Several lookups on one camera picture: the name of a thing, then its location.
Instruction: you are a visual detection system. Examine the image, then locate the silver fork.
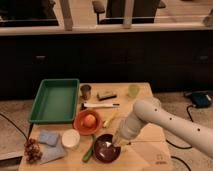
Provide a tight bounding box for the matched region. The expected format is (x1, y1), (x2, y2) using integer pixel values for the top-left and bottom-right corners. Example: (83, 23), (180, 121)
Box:
(106, 142), (131, 147)

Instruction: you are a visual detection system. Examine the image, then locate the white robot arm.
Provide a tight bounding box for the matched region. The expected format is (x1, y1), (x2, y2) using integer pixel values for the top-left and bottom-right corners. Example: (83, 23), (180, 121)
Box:
(112, 97), (213, 159)

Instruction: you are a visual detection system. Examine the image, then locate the purple bowl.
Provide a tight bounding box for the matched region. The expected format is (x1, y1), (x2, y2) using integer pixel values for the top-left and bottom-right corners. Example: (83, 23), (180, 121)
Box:
(93, 134), (121, 163)

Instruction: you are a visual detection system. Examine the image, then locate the white bowl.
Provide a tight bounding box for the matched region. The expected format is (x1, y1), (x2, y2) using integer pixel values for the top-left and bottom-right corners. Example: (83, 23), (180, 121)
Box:
(62, 129), (80, 149)

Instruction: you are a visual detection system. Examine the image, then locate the yellow corn cob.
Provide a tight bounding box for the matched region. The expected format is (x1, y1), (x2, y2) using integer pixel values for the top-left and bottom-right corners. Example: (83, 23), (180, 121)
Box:
(103, 111), (119, 128)

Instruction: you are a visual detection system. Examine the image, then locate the orange fruit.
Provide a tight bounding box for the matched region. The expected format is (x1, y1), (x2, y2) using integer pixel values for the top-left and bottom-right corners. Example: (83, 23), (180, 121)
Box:
(83, 114), (96, 128)

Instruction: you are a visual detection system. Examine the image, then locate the orange plate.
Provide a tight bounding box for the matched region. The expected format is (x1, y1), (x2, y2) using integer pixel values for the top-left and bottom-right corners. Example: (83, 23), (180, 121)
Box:
(73, 109), (102, 135)

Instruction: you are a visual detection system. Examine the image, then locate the yellow-green cup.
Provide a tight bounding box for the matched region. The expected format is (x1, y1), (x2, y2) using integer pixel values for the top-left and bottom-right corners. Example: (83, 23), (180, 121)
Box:
(128, 84), (140, 98)

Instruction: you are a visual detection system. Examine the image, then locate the metal cup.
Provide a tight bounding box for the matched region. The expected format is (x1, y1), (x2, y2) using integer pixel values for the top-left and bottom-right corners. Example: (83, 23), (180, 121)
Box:
(80, 84), (91, 100)

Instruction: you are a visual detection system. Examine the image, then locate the blue sponge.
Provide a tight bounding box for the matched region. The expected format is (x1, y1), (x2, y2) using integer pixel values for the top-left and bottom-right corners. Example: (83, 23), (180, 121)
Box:
(38, 130), (59, 146)

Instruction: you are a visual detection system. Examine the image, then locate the grey-blue cloth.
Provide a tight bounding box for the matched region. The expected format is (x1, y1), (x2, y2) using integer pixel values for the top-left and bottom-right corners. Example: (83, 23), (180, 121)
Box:
(40, 141), (66, 164)

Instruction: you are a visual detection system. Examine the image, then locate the green plastic tray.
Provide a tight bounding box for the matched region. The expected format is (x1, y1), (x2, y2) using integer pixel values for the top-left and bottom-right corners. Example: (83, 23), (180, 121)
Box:
(29, 79), (79, 124)

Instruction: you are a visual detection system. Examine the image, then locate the bunch of grapes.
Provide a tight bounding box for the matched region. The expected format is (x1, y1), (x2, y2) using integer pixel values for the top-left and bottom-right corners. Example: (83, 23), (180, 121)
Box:
(24, 138), (43, 164)

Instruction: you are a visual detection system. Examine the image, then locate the blue bag on floor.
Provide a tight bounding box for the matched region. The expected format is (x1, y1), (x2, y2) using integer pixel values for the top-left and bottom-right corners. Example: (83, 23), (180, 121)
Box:
(189, 92), (211, 108)

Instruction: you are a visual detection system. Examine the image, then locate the office chair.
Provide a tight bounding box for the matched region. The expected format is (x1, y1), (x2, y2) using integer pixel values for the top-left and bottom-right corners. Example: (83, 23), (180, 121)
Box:
(92, 0), (166, 25)

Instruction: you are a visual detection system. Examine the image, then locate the white handled knife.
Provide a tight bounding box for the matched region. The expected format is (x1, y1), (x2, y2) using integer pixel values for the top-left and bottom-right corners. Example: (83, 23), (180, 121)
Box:
(80, 103), (120, 110)

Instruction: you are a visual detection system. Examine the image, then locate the black cable right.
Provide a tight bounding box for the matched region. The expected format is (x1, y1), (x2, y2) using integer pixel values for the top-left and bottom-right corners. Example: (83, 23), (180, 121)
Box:
(165, 104), (198, 171)

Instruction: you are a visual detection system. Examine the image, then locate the black cable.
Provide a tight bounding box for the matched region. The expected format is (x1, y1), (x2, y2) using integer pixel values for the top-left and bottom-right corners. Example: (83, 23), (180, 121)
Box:
(165, 104), (198, 171)
(0, 113), (35, 141)

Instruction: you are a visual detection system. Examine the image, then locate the black cable left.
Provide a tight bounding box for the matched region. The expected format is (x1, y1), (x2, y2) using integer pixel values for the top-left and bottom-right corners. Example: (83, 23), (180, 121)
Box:
(0, 113), (35, 141)

